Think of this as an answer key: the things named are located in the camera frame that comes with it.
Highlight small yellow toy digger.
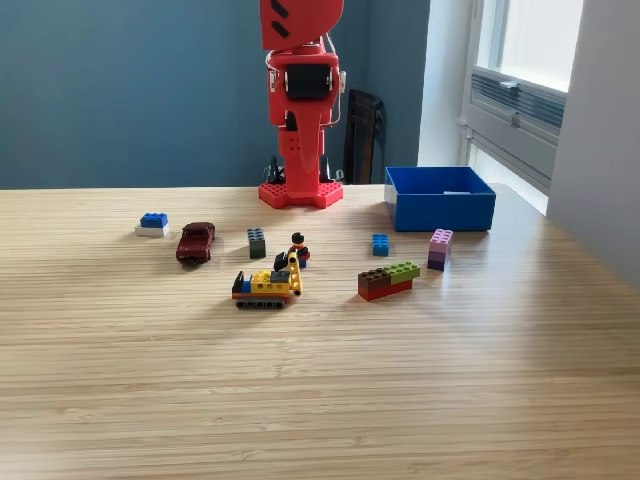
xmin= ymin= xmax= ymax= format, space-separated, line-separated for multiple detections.
xmin=231 ymin=251 xmax=304 ymax=311

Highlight pink and purple brick stack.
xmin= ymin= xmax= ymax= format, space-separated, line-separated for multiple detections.
xmin=427 ymin=228 xmax=455 ymax=273

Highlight blue on white brick stack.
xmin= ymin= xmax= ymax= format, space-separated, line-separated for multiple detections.
xmin=134 ymin=212 xmax=171 ymax=238

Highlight blue plastic bin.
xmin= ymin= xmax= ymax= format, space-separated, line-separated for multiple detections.
xmin=383 ymin=165 xmax=497 ymax=233

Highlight black clamp behind base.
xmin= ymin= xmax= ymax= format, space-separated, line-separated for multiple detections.
xmin=322 ymin=157 xmax=347 ymax=185
xmin=263 ymin=154 xmax=288 ymax=185

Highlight black chair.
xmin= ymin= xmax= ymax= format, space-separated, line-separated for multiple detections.
xmin=342 ymin=88 xmax=389 ymax=185

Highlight toy figure with red shirt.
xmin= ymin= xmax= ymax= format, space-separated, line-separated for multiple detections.
xmin=286 ymin=231 xmax=312 ymax=270

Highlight dark grey brick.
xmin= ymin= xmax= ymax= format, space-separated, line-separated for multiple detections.
xmin=246 ymin=226 xmax=268 ymax=260

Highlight dark red toy car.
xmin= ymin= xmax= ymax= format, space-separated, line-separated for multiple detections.
xmin=175 ymin=221 xmax=217 ymax=266

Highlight brown green red brick stack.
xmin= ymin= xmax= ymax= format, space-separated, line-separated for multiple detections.
xmin=357 ymin=260 xmax=422 ymax=303

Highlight grey window vent unit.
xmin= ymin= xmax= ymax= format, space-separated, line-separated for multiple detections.
xmin=467 ymin=69 xmax=567 ymax=189

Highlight white window frame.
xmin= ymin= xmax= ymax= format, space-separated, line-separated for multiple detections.
xmin=469 ymin=0 xmax=585 ymax=94

